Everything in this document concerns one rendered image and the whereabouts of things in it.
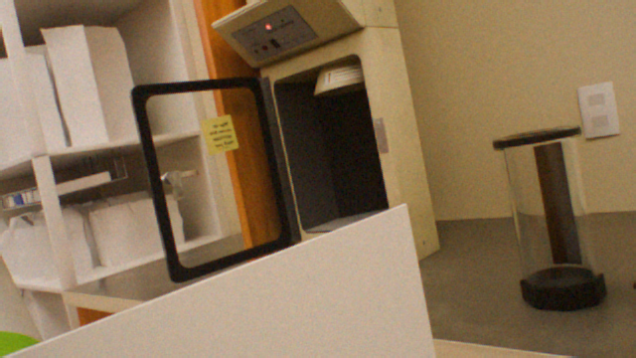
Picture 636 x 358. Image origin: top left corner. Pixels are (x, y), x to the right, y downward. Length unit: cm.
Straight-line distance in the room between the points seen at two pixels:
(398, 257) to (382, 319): 2
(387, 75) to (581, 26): 47
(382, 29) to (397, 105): 15
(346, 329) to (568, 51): 118
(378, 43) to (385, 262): 88
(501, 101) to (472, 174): 20
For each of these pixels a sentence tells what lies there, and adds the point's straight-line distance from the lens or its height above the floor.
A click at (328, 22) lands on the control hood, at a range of 103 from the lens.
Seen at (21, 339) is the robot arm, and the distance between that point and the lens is 28.
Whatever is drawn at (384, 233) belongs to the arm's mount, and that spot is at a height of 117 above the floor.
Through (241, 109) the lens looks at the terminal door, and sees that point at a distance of 117.
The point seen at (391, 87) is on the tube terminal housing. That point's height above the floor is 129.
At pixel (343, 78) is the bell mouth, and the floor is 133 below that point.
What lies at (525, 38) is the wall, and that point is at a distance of 134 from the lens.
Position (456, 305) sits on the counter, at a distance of 79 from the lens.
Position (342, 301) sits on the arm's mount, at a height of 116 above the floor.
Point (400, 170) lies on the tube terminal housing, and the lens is 103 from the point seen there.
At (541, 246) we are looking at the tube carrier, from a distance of 72.
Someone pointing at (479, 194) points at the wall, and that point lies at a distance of 142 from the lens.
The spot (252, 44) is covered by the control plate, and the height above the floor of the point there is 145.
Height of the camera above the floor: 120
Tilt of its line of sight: 3 degrees down
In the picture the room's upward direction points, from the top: 11 degrees counter-clockwise
